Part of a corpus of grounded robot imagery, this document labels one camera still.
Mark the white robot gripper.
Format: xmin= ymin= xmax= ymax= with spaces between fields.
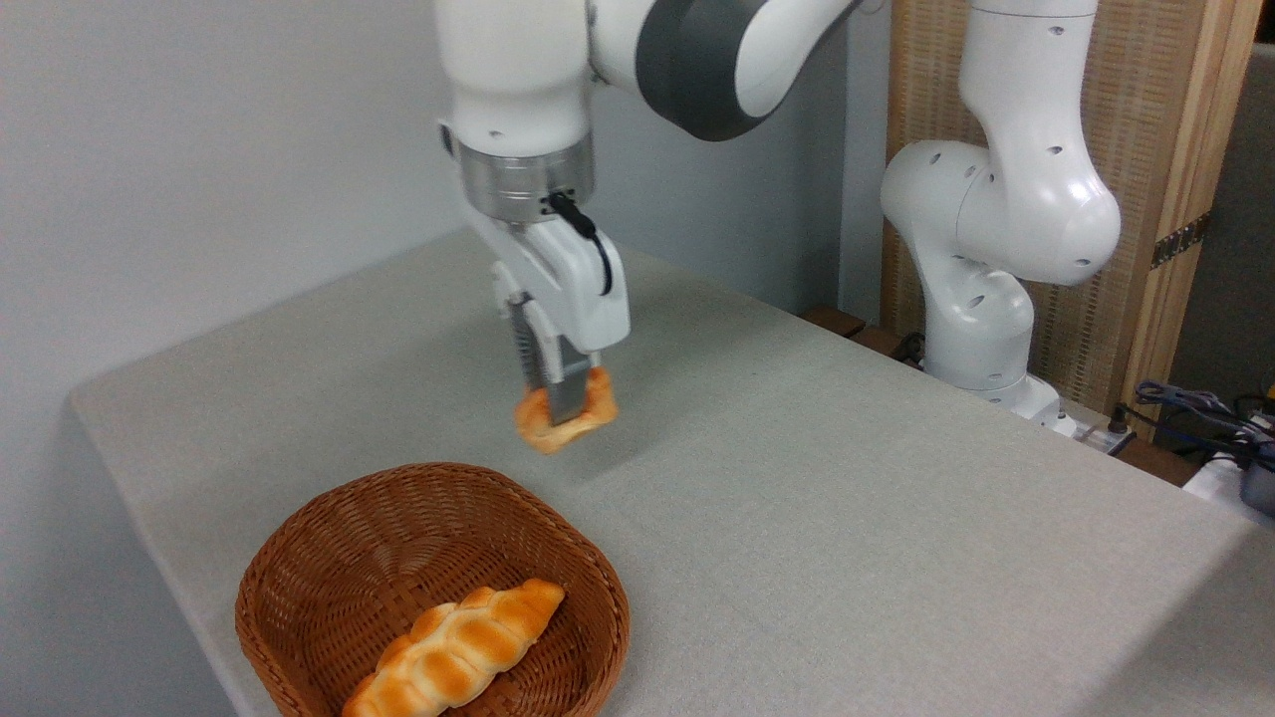
xmin=464 ymin=203 xmax=632 ymax=426

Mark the round knotted bread roll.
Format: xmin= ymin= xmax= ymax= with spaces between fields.
xmin=514 ymin=366 xmax=620 ymax=456

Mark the long braided bread loaf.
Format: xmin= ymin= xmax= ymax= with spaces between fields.
xmin=342 ymin=579 xmax=567 ymax=717

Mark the light grey tablecloth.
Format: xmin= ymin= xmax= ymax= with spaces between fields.
xmin=68 ymin=224 xmax=1275 ymax=717

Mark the brown wicker basket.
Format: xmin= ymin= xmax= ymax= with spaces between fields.
xmin=235 ymin=462 xmax=632 ymax=717

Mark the metal screen hinge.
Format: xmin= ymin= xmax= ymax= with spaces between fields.
xmin=1150 ymin=211 xmax=1212 ymax=271

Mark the white power strip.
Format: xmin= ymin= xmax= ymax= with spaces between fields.
xmin=1182 ymin=450 xmax=1275 ymax=530

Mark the grey electronic box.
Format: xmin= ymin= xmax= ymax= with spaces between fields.
xmin=1239 ymin=462 xmax=1275 ymax=518

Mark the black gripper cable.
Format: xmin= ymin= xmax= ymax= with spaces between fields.
xmin=548 ymin=191 xmax=615 ymax=298

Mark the blue grey cable bundle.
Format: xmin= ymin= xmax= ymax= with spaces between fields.
xmin=1134 ymin=378 xmax=1275 ymax=469

